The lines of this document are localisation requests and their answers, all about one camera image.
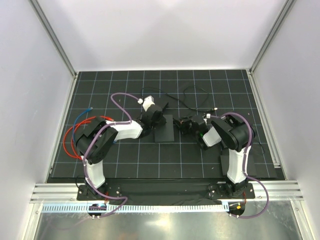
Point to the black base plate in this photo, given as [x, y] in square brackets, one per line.
[161, 191]

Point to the white slotted cable duct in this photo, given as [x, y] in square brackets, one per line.
[106, 208]

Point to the black network switch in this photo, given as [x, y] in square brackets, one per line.
[165, 133]

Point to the aluminium front rail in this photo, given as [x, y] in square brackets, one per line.
[278, 190]

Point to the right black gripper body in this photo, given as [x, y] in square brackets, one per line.
[186, 126]

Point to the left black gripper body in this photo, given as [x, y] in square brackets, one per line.
[160, 122]

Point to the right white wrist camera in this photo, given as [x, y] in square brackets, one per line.
[206, 117]

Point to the black flat block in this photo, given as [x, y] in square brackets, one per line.
[251, 169]

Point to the left aluminium frame post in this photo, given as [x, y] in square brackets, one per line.
[52, 35]

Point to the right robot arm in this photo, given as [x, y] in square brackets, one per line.
[231, 130]

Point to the right aluminium frame post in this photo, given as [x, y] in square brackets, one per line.
[281, 17]

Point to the aluminium frame post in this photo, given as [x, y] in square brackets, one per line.
[281, 17]
[52, 35]

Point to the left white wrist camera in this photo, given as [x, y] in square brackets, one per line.
[146, 102]

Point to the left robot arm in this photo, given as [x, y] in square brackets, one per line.
[96, 140]

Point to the black grid mat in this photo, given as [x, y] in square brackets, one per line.
[189, 92]

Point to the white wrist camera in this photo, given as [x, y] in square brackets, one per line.
[206, 117]
[146, 102]

